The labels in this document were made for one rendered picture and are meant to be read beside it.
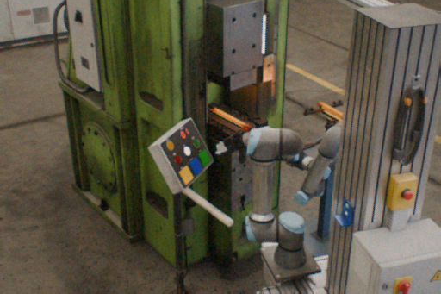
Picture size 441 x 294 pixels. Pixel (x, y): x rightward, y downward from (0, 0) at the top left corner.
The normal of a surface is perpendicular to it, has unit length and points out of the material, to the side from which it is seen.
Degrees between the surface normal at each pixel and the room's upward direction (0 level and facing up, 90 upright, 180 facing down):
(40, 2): 90
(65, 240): 0
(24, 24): 90
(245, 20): 90
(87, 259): 0
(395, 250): 0
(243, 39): 90
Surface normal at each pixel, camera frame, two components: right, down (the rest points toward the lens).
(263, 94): 0.63, 0.35
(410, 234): 0.00, -0.89
